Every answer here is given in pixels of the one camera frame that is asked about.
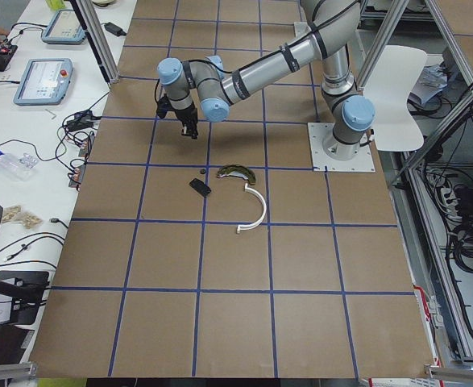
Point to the black power adapter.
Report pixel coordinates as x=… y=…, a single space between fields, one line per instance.
x=114 y=29

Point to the aluminium frame post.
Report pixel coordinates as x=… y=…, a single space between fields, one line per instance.
x=91 y=25

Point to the green brake shoe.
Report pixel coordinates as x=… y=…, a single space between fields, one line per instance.
x=237 y=170

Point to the blue teach pendant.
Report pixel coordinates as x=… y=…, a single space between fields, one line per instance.
x=44 y=82
x=64 y=28

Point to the clear plastic water bottle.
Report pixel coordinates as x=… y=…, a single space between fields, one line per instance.
x=17 y=168

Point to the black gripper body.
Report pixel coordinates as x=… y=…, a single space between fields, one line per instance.
x=186 y=114

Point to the black brake pad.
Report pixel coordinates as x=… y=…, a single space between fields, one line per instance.
x=200 y=187

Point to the bag of wooden pieces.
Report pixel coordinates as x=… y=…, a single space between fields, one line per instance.
x=16 y=214

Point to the blue teach pendant near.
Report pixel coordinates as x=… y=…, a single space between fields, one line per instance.
x=44 y=82

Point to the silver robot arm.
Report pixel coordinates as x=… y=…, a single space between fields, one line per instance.
x=194 y=86

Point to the white chair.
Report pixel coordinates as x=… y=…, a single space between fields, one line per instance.
x=395 y=74

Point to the blue teach pendant far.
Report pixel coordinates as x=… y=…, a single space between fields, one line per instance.
x=64 y=28

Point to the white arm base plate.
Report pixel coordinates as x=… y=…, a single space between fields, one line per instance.
x=328 y=155
x=300 y=30

